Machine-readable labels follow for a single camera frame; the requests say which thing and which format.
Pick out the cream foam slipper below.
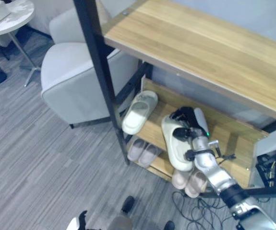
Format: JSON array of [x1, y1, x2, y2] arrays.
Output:
[[121, 91, 159, 135], [161, 114, 196, 172]]

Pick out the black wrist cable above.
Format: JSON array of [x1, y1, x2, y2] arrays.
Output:
[[209, 140, 236, 166]]

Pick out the black electronics with cables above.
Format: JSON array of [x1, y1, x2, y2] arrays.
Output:
[[255, 154, 276, 189]]

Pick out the black metal rack frame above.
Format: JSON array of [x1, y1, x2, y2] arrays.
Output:
[[72, 0, 276, 198]]

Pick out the black floor cables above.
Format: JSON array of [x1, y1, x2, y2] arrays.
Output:
[[172, 190, 236, 230]]

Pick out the low wooden rack shelf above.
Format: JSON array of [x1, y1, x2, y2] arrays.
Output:
[[127, 134, 177, 182]]

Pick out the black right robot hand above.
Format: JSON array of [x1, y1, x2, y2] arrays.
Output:
[[171, 106, 209, 143]]

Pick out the slanted wooden rack shelf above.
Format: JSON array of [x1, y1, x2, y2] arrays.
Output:
[[136, 76, 270, 189]]

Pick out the pale pink slipper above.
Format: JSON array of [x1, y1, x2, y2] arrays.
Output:
[[138, 142, 162, 168], [127, 138, 146, 162], [184, 170, 208, 198], [171, 169, 192, 190]]

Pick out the metal table leg base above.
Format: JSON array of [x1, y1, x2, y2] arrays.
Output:
[[7, 30, 42, 87]]

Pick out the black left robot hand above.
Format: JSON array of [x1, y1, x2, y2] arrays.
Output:
[[67, 210, 89, 230]]

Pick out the round white marble table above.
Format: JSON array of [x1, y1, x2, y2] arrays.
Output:
[[0, 0, 36, 39]]

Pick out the grey robot body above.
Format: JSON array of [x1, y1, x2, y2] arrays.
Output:
[[108, 215, 134, 230]]

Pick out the white sofa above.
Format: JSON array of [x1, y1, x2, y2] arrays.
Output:
[[28, 0, 112, 36]]

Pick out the white upholstered armchair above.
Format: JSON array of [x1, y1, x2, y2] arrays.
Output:
[[40, 7, 142, 129]]

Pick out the large wooden rack board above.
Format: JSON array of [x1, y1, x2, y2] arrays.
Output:
[[103, 0, 276, 127]]

